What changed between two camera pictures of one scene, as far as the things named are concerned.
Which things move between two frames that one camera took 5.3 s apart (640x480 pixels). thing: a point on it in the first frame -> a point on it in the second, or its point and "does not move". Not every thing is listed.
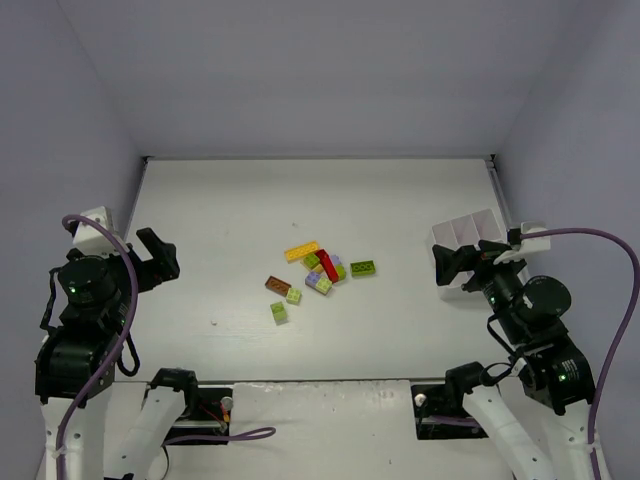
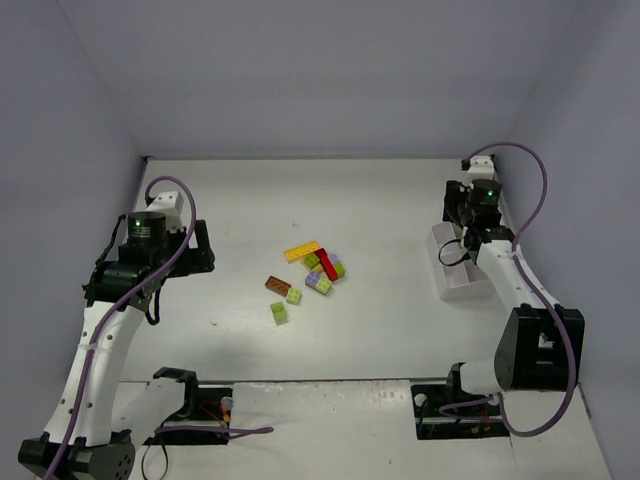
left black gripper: (148, 265) -> (198, 251)
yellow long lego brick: (294, 254) does not move
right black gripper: (470, 265) -> (454, 201)
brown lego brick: (277, 286) does not move
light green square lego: (294, 296) does not move
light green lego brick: (279, 313) does not move
